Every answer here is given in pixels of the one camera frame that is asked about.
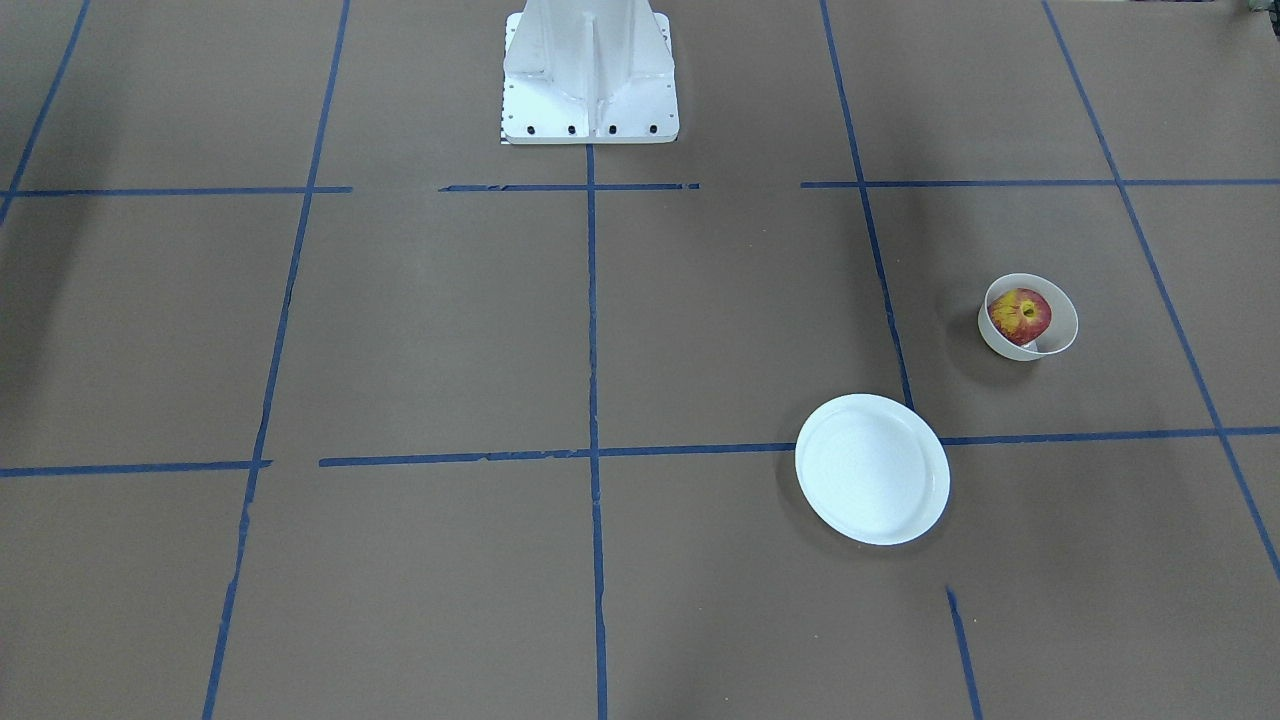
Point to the white round plate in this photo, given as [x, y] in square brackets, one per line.
[872, 469]

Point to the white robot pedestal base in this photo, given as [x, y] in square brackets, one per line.
[588, 72]

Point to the white bowl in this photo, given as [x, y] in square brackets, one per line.
[1060, 335]

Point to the red yellow apple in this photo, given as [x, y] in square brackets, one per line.
[1021, 315]

